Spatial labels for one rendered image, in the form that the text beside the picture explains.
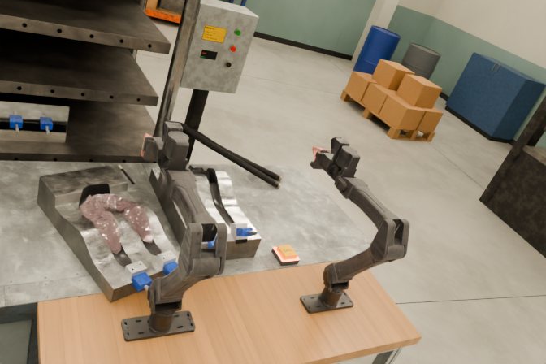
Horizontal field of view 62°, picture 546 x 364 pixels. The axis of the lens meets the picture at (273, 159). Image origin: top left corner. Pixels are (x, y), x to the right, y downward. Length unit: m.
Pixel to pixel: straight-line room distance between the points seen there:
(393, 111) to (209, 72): 4.18
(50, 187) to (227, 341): 0.75
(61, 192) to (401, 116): 4.95
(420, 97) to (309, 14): 3.50
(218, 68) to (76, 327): 1.34
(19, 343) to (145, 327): 0.42
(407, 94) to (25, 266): 5.46
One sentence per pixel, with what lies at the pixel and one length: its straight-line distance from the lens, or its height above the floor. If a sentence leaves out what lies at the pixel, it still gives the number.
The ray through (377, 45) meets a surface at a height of 0.62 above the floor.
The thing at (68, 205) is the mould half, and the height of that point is 0.87.
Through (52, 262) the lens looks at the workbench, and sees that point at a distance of 1.53.
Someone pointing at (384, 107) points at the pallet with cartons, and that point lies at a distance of 6.24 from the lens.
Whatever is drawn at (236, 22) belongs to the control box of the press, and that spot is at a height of 1.42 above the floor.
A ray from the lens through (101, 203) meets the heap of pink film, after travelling 1.60.
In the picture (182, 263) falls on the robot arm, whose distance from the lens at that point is 1.07.
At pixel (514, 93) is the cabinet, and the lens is 8.11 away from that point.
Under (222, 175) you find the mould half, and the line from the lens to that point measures 1.84.
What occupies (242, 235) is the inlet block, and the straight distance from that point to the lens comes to 1.57.
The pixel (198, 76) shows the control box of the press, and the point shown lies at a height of 1.14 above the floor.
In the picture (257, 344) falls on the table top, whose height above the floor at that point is 0.80.
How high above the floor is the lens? 1.85
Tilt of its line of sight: 26 degrees down
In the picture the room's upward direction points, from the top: 21 degrees clockwise
